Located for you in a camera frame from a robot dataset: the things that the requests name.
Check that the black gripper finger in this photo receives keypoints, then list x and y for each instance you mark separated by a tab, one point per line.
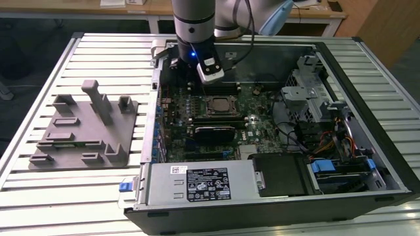
173	64

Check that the silver chipset heatsink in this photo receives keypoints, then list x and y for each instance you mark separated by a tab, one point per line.
248	152

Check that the small black device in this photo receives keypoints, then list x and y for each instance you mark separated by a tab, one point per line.
335	6

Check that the silver drive cage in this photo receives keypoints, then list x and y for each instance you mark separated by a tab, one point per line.
296	94

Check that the blue plastic latch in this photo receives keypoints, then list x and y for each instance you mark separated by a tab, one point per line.
125	187

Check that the grey furniture leg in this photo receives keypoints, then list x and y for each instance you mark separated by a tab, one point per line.
5	92

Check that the silver power supply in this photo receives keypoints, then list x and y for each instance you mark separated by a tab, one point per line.
160	189

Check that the green motherboard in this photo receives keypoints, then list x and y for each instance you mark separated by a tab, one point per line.
263	147

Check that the wooden desk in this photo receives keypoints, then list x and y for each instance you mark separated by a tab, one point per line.
131	11

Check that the wooden cabinet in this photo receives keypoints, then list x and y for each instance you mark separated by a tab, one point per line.
387	24

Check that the silver CPU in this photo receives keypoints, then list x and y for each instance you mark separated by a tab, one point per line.
220	105

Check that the green RAM stick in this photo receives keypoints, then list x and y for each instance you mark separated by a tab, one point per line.
75	144

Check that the hard disk in blue carrier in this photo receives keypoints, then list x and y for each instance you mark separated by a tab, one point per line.
323	166

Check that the white code sticker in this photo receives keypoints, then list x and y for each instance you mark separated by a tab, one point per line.
177	170

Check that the grey parts rack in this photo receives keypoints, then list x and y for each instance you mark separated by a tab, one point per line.
85	132

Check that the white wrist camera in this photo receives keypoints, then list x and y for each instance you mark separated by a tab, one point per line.
211	77

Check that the CPU socket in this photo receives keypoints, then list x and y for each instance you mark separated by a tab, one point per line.
223	115

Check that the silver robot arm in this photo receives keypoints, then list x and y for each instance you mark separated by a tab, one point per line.
193	22

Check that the white paper box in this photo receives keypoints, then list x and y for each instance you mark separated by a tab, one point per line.
113	3

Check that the black expansion slot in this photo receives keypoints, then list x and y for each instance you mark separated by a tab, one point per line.
203	156

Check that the black PC case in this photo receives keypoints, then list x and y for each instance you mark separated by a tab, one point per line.
263	218

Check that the white labelled box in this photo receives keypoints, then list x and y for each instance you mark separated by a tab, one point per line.
136	2

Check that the black rating label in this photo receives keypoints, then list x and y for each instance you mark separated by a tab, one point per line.
209	177

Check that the black graphics card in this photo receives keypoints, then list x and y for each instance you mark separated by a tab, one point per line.
213	136

